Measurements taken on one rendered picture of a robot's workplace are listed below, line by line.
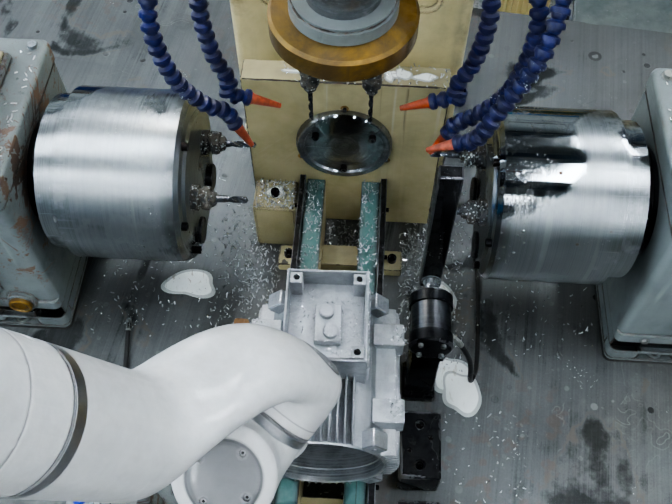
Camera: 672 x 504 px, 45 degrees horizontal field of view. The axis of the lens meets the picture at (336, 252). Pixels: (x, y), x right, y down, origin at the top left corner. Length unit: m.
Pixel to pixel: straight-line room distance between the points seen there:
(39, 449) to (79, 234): 0.73
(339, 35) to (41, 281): 0.61
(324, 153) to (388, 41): 0.36
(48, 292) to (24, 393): 0.88
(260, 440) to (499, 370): 0.74
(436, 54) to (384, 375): 0.53
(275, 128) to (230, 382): 0.72
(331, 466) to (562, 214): 0.45
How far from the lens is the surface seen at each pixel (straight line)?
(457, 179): 0.94
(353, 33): 0.94
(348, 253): 1.35
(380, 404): 0.99
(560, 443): 1.30
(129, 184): 1.11
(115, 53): 1.76
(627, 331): 1.31
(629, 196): 1.13
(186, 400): 0.57
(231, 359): 0.60
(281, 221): 1.35
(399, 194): 1.37
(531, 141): 1.11
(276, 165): 1.33
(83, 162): 1.13
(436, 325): 1.07
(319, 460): 1.10
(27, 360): 0.46
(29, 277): 1.29
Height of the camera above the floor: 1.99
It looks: 58 degrees down
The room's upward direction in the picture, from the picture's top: straight up
